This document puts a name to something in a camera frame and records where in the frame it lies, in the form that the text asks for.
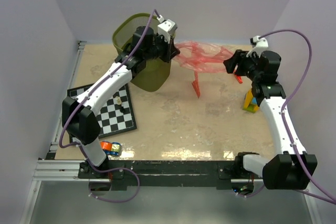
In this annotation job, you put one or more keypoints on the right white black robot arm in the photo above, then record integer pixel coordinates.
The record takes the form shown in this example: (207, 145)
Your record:
(292, 166)

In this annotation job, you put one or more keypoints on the black white chessboard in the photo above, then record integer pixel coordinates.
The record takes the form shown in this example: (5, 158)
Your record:
(111, 120)

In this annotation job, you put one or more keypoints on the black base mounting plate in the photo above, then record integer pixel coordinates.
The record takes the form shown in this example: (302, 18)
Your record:
(120, 175)

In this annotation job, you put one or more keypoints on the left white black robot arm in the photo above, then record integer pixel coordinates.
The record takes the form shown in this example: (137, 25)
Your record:
(79, 115)

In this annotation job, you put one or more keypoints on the red plastic trash bag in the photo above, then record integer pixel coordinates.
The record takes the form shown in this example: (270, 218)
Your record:
(202, 57)

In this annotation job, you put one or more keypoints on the cream chess piece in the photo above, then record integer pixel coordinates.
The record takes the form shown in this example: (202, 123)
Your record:
(118, 100)

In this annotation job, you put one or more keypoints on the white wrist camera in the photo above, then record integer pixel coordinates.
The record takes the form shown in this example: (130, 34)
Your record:
(166, 28)
(259, 45)

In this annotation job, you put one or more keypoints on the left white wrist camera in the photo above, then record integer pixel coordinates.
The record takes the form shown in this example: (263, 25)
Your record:
(166, 28)

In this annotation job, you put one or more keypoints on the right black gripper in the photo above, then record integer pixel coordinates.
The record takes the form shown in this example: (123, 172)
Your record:
(239, 59)

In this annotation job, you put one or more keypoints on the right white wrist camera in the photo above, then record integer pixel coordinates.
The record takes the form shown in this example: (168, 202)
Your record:
(259, 45)

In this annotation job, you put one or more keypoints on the orange blue toy car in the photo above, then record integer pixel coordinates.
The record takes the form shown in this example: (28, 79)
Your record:
(111, 148)

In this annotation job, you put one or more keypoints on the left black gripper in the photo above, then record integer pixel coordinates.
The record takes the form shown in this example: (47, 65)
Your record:
(171, 51)

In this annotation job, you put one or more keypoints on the olive green mesh trash bin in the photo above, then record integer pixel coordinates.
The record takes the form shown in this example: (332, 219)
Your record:
(149, 73)

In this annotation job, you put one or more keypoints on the colourful toy block stack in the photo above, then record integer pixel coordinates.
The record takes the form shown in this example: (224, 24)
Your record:
(250, 103)

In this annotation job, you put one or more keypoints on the small red plastic bag piece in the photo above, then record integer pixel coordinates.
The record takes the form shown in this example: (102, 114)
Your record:
(239, 79)

